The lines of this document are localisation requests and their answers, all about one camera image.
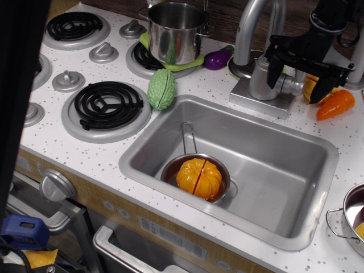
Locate green plastic plate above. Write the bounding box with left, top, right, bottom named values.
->
left=139, top=31, right=204, bottom=72

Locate silver oven door handle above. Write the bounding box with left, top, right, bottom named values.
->
left=7, top=179, right=89, bottom=237

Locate silver stove knob left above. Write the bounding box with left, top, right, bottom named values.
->
left=24, top=102, right=45, bottom=127

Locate orange toy carrot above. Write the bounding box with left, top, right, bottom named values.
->
left=316, top=89, right=355, bottom=121

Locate silver stove knob middle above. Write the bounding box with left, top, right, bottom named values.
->
left=89, top=42, right=119, bottom=64

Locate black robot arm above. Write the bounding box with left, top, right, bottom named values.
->
left=265, top=1, right=363, bottom=104

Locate silver toy faucet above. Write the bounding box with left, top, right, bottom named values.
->
left=229, top=0, right=304, bottom=120

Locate back left stove burner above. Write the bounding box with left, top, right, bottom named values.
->
left=43, top=11, right=110, bottom=51

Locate front black stove burner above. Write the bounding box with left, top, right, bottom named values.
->
left=61, top=81, right=151, bottom=144

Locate back right stove burner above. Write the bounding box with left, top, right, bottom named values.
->
left=126, top=42, right=198, bottom=80

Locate silver stove knob lower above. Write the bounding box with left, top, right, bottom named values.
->
left=52, top=70, right=85, bottom=93

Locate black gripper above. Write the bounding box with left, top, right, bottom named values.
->
left=265, top=34, right=355, bottom=104

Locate green toy bitter melon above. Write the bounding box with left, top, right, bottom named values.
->
left=147, top=68, right=176, bottom=110

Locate large steel pot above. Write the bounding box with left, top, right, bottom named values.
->
left=145, top=2, right=216, bottom=65

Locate orange toy pumpkin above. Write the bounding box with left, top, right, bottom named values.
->
left=176, top=158, right=222, bottom=200

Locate silver dishwasher door handle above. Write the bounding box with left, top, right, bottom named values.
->
left=93, top=225, right=185, bottom=272

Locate blue clamp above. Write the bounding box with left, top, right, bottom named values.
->
left=1, top=214, right=50, bottom=250

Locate silver stove knob top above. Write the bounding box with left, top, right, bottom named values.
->
left=119, top=19, right=147, bottom=39

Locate silver faucet lever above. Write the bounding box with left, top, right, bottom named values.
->
left=273, top=73, right=305, bottom=96

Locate yellow sponge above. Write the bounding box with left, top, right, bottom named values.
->
left=25, top=249, right=58, bottom=269

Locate black cable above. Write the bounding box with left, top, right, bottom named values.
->
left=337, top=16, right=363, bottom=48

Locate silver oven dial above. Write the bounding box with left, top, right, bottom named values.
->
left=39, top=168, right=77, bottom=202

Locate purple toy eggplant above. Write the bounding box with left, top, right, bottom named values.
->
left=203, top=45, right=234, bottom=71

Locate yellow toy pepper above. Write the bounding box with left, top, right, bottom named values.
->
left=303, top=74, right=339, bottom=104

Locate left edge stove burner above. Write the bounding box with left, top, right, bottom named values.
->
left=32, top=53, right=52, bottom=91

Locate small steel saucepan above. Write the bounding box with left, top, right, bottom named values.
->
left=160, top=122, right=230, bottom=205

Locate silver stove knob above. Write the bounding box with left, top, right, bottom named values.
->
left=89, top=42, right=119, bottom=64
left=24, top=102, right=45, bottom=127
left=52, top=70, right=85, bottom=93
left=119, top=19, right=147, bottom=39

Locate yellow toy corn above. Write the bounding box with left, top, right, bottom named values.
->
left=354, top=222, right=364, bottom=241

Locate silver toy sink basin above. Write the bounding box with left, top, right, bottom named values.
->
left=119, top=95, right=339, bottom=251

